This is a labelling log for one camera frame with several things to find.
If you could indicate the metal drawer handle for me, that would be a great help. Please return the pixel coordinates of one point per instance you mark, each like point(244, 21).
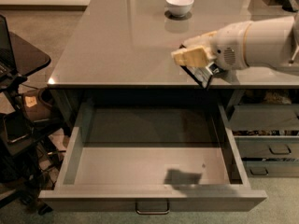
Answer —
point(152, 208)

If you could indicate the black laptop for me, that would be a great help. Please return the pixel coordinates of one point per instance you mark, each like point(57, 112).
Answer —
point(7, 60)

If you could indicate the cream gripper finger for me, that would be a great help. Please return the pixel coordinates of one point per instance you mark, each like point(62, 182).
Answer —
point(200, 40)
point(199, 56)

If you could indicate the open grey top drawer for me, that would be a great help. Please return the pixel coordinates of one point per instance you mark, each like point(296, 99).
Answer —
point(186, 155)

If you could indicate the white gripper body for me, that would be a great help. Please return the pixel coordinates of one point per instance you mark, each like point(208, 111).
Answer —
point(228, 45)

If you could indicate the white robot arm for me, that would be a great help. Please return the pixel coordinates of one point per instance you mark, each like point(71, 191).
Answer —
point(268, 43)

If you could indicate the grey right drawer stack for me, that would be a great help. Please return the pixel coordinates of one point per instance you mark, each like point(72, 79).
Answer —
point(265, 124)

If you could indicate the brown bag with note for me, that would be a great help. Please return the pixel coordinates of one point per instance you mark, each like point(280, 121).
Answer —
point(38, 105)

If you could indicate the black rxbar chocolate wrapper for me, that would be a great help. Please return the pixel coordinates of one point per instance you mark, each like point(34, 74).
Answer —
point(204, 75)

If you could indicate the white ceramic bowl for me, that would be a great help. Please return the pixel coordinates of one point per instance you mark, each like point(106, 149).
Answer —
point(179, 8)

